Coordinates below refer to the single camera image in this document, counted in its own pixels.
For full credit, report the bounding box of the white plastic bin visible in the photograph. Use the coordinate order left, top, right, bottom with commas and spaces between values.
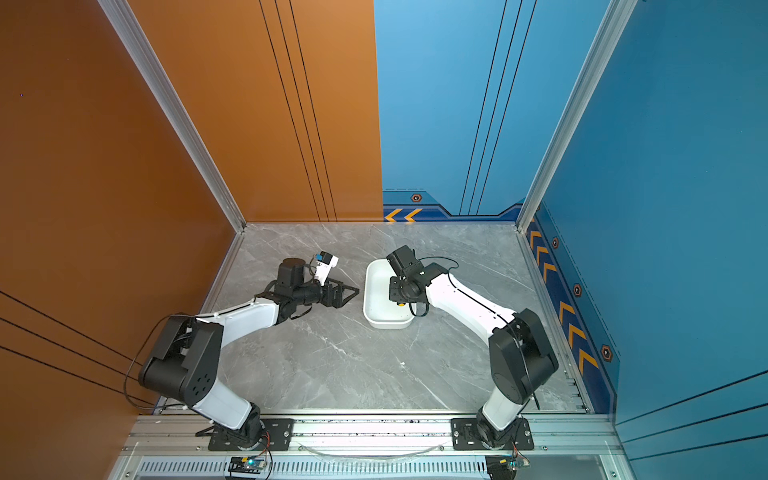
363, 259, 414, 330

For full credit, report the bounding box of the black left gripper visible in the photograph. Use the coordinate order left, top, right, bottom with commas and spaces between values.
293, 276, 359, 309

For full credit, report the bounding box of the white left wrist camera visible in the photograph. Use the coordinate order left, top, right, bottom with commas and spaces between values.
313, 251, 339, 286

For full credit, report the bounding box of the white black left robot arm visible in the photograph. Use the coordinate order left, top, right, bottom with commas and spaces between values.
138, 252, 360, 450

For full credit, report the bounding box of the aluminium corner post left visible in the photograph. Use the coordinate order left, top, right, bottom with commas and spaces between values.
98, 0, 247, 233

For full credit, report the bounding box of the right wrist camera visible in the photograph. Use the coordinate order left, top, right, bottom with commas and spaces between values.
386, 245, 421, 278

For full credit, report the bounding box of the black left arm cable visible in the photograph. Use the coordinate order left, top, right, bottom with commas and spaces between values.
122, 311, 181, 412

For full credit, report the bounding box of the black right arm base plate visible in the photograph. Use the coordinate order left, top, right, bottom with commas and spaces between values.
450, 416, 535, 451

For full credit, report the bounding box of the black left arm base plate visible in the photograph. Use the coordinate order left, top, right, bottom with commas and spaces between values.
208, 418, 295, 453

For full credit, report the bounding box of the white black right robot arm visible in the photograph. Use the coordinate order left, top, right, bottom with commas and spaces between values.
387, 255, 559, 449

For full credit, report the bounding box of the circuit board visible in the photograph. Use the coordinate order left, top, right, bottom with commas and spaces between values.
485, 456, 530, 480
226, 456, 270, 479

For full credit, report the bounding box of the right circuit board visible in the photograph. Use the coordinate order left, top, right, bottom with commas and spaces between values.
485, 456, 530, 480

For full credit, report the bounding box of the left circuit board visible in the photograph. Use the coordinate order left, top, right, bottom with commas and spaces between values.
226, 456, 270, 479

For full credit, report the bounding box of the aluminium corner post right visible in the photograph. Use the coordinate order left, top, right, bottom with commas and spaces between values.
516, 0, 638, 234

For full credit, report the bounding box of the aluminium corner post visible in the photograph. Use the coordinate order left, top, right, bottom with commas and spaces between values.
98, 0, 247, 233
516, 0, 638, 234

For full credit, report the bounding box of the aluminium front rail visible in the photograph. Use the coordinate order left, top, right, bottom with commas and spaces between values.
109, 411, 634, 479

